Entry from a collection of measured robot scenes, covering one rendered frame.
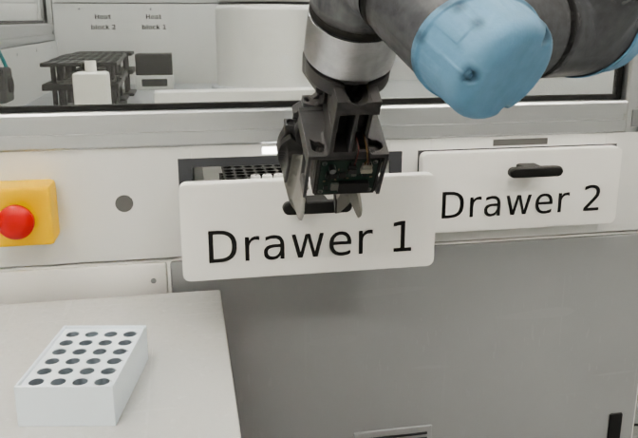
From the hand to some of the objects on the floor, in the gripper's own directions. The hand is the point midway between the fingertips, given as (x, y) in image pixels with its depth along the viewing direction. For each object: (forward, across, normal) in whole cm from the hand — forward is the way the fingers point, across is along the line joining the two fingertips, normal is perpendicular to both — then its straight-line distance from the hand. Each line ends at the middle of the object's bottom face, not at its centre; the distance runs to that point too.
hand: (319, 199), depth 74 cm
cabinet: (+112, +5, +1) cm, 113 cm away
